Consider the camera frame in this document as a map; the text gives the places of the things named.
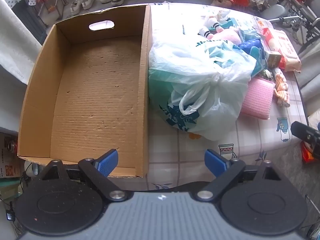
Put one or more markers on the pink waffle cloth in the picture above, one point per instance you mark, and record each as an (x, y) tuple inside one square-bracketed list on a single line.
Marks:
[(257, 97)]

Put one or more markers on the pink white tissue pack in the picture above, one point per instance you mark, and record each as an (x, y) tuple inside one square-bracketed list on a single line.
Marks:
[(286, 51)]

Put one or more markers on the white plastic bag teal print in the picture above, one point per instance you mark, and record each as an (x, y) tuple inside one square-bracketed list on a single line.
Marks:
[(195, 80)]

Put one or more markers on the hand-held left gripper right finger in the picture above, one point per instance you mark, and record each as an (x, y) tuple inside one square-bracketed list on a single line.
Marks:
[(214, 161)]

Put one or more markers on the plaid printed tablecloth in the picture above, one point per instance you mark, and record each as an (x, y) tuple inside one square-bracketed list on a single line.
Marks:
[(250, 135)]

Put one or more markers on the light blue checked cloth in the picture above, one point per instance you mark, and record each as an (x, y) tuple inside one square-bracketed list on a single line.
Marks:
[(258, 57)]

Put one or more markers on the printed carton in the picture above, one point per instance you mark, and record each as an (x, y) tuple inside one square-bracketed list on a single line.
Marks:
[(7, 155)]

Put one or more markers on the orange red packet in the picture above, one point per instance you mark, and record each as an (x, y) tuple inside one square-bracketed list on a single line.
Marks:
[(307, 153)]

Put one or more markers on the brown cardboard box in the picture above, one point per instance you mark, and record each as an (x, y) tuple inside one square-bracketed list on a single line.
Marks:
[(100, 92)]

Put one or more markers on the dark blue cloth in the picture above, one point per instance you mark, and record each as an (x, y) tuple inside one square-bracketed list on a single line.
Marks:
[(247, 45)]

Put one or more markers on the small yellow box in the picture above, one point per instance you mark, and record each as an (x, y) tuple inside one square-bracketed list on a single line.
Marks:
[(273, 59)]

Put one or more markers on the teal blue paper box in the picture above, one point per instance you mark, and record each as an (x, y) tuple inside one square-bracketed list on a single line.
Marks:
[(233, 23)]

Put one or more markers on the dark suitcase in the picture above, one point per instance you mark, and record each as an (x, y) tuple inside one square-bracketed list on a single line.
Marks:
[(27, 22)]

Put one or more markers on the pink plush toy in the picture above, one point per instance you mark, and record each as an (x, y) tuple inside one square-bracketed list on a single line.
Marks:
[(226, 36)]

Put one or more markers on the orange striped sock pair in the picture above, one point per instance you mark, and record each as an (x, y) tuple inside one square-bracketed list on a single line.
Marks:
[(281, 87)]

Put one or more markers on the beige cloth sheet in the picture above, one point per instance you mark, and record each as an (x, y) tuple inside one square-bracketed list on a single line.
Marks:
[(15, 47)]

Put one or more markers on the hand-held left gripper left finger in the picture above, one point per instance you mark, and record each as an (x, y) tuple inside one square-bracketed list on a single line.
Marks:
[(108, 161)]

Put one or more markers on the black metal frame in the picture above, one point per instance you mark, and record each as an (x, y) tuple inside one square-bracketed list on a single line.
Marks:
[(295, 17)]

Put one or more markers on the metal rack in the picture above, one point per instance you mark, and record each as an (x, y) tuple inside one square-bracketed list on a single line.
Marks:
[(63, 1)]

